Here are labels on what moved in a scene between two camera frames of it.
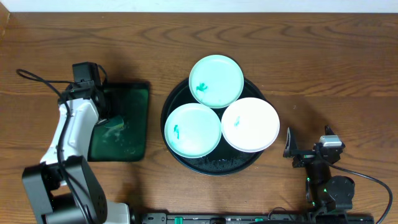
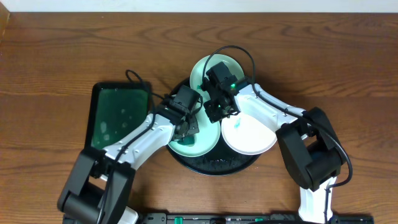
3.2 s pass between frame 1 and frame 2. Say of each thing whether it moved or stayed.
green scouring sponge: moved
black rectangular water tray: stayed
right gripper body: moved
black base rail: stayed
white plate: stayed
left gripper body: moved
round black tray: stayed
